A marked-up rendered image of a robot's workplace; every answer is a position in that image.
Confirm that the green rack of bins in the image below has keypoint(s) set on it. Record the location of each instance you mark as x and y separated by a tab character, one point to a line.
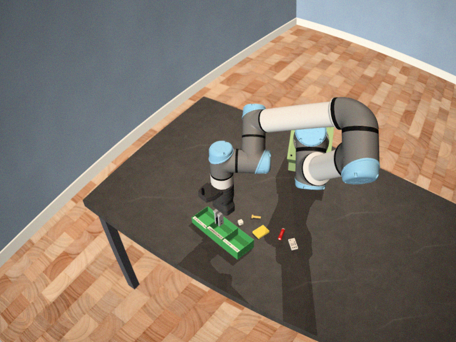
228	236

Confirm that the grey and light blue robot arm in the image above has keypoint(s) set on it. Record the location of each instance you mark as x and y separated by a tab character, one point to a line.
356	159

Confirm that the white domino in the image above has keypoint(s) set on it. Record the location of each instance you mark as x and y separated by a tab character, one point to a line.
293	244

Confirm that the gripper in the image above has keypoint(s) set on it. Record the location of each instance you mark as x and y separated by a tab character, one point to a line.
221	193

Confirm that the yellow rectangular pad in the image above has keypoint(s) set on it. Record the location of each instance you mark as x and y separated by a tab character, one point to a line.
260	232

